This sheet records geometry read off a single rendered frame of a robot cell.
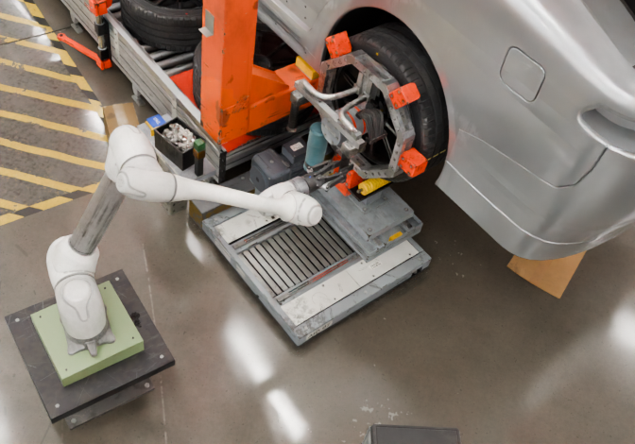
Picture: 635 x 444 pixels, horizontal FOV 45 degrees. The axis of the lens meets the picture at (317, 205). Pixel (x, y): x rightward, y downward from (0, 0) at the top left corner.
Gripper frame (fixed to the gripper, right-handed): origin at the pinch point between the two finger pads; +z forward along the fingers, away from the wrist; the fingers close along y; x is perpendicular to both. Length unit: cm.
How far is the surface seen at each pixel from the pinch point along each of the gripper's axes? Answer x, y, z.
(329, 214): -68, -22, 23
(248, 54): 17, -60, -6
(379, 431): -49, 82, -40
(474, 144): 25, 33, 33
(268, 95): -14, -62, 9
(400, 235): -66, 8, 43
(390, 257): -75, 11, 36
